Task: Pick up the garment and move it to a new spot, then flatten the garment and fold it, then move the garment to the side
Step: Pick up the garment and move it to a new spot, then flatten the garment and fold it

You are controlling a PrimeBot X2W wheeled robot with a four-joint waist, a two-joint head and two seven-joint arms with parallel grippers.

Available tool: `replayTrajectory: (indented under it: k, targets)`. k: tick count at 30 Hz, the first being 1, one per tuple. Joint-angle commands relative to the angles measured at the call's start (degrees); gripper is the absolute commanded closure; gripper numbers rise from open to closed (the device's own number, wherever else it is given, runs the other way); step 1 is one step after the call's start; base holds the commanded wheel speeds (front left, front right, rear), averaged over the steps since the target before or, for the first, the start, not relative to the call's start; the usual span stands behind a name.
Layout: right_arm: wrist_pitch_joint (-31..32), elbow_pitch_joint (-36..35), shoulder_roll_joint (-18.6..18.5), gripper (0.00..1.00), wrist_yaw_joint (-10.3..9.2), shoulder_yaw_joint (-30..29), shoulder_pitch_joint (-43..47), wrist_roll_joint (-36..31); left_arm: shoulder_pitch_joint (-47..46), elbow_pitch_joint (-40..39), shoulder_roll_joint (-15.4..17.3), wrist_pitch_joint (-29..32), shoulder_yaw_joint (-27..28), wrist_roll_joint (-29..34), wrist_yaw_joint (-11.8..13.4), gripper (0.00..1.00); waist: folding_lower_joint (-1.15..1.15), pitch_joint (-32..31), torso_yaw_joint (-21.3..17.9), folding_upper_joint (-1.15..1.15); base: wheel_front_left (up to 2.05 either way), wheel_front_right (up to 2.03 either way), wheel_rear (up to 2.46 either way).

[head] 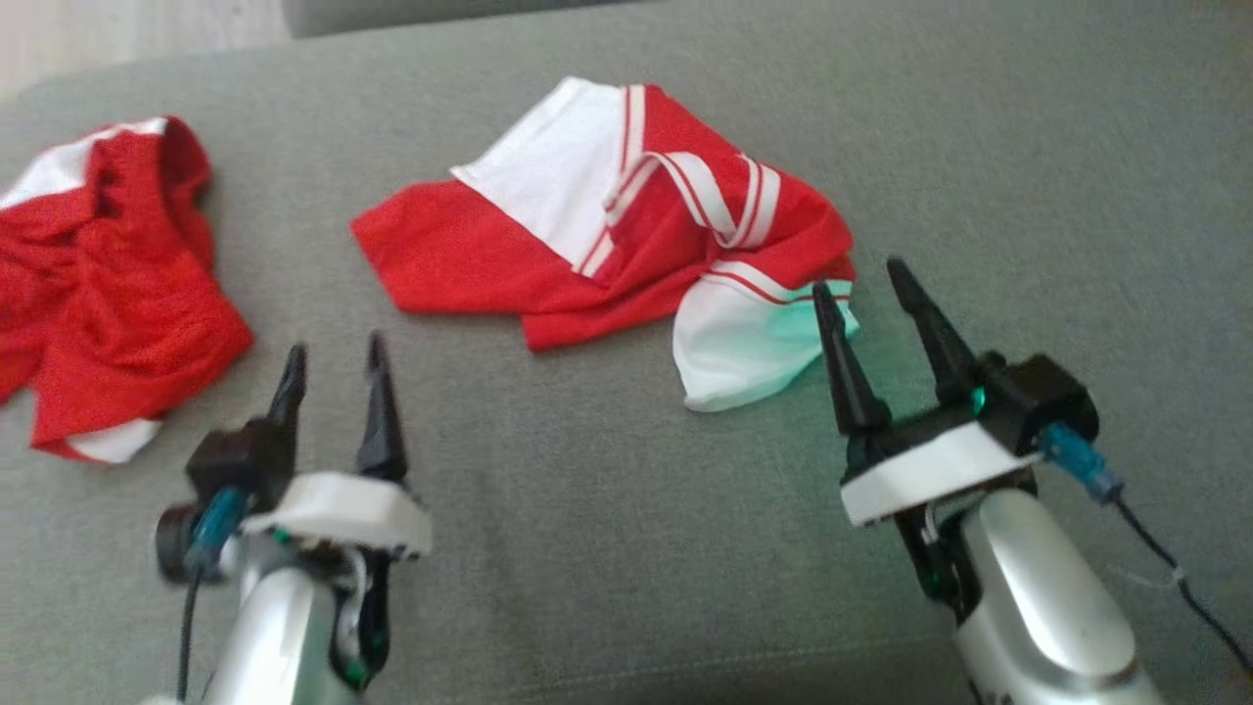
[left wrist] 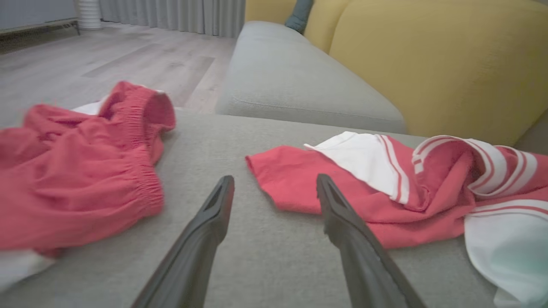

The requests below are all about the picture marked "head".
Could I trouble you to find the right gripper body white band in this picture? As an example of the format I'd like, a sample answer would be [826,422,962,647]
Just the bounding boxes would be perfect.
[840,399,1044,625]

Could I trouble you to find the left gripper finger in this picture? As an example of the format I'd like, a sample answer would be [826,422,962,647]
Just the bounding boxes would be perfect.
[354,331,409,483]
[264,343,309,463]

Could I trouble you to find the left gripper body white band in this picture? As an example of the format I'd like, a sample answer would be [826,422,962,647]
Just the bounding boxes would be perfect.
[240,472,433,686]

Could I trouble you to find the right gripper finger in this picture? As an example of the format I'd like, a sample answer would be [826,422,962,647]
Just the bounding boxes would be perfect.
[812,281,894,438]
[886,257,982,408]

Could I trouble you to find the red mesh shorts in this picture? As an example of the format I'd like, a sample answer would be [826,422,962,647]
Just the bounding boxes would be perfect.
[0,116,255,464]

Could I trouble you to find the red white printed jersey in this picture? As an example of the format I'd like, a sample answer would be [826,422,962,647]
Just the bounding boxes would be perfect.
[350,76,862,413]

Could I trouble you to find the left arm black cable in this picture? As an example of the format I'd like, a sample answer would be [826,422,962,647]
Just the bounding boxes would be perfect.
[176,488,248,702]

